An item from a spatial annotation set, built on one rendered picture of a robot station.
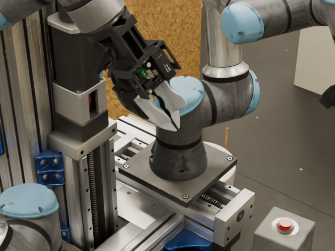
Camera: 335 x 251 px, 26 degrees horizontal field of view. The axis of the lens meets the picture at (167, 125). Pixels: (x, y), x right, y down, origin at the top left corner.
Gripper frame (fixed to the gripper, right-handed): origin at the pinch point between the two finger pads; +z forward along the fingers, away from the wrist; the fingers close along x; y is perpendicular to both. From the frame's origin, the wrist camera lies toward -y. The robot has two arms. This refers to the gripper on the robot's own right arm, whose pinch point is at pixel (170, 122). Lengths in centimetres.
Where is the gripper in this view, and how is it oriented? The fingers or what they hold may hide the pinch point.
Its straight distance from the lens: 113.3
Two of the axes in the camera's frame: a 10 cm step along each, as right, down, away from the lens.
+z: 5.2, 7.4, 4.3
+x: 6.7, -6.6, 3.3
